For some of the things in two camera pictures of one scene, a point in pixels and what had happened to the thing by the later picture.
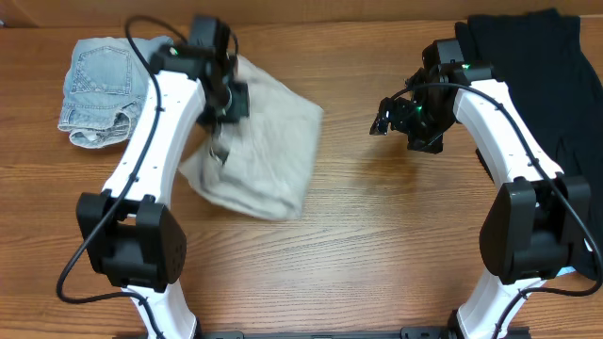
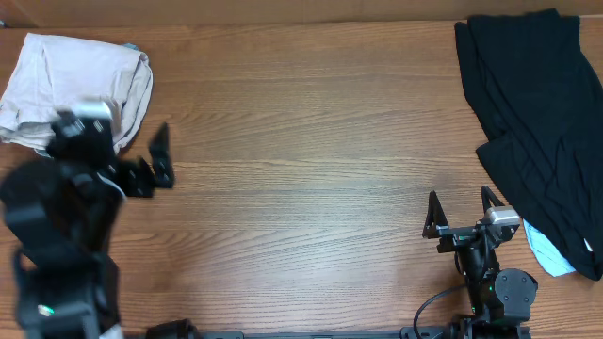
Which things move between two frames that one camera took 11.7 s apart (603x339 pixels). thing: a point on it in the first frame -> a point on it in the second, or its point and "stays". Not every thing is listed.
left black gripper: (221, 121) -> (137, 176)
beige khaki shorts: (270, 156) -> (54, 72)
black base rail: (411, 332) stays
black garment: (543, 58) stays
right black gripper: (393, 116) -> (462, 236)
